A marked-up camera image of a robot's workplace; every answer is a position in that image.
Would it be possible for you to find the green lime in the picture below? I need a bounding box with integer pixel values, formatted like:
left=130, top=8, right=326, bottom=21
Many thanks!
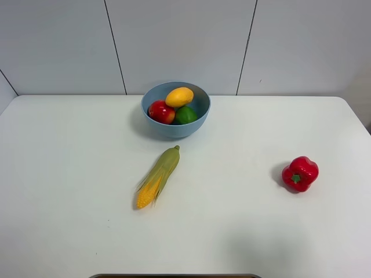
left=174, top=106, right=198, bottom=125

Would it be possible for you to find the red pomegranate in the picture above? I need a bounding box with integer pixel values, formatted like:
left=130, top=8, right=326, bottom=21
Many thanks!
left=148, top=100, right=176, bottom=125

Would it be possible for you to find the yellow mango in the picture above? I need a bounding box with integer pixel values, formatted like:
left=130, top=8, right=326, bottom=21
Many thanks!
left=165, top=87, right=194, bottom=108

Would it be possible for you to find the blue plastic bowl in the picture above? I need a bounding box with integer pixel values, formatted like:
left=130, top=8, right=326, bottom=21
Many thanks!
left=141, top=82, right=211, bottom=138

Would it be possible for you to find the corn cob with husk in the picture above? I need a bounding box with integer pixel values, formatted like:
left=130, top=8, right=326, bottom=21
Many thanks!
left=135, top=145, right=180, bottom=210

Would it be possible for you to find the red bell pepper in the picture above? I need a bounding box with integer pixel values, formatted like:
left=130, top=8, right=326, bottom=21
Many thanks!
left=281, top=156, right=319, bottom=193

